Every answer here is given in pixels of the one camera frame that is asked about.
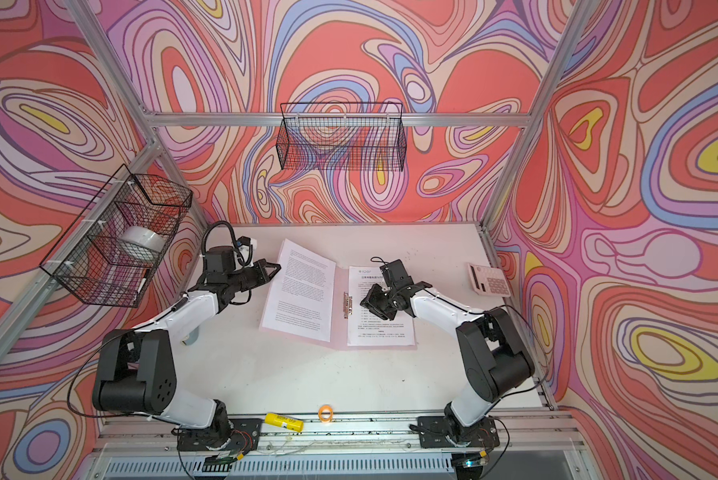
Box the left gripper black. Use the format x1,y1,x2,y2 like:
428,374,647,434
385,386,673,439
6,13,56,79
225,259,281,295

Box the printed paper sheet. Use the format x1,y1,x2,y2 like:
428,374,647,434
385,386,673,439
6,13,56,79
347,266,416,349
260,239,337,344

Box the pink folder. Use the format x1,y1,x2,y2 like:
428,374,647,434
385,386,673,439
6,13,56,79
259,267,417,350

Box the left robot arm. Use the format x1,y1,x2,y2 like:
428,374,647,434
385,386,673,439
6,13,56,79
92,246,281,449

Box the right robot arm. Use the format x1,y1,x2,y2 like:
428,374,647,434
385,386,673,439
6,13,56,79
360,257,535,446

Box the silver folder clip mechanism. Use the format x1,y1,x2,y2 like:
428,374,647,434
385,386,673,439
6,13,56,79
343,292,353,320

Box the pink calculator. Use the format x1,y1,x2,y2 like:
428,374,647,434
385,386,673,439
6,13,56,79
467,263,511,297

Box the grey blue stapler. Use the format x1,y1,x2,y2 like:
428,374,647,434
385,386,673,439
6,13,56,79
182,328,200,346

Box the white tape roll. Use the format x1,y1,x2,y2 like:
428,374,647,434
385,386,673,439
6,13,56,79
119,225,166,256

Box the yellow glue stick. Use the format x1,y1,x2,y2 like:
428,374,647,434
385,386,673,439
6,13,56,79
264,412,304,433

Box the black wire basket back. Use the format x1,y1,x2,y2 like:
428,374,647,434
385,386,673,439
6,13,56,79
276,101,407,172

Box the black wire basket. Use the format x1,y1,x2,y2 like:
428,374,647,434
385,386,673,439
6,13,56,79
276,101,407,172
40,166,193,308

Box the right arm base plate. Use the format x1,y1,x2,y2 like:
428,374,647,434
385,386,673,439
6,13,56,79
409,416,501,452

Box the black wire basket left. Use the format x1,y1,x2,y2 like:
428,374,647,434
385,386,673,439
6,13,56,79
40,166,193,308

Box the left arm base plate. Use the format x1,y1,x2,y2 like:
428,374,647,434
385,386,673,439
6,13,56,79
172,417,263,453

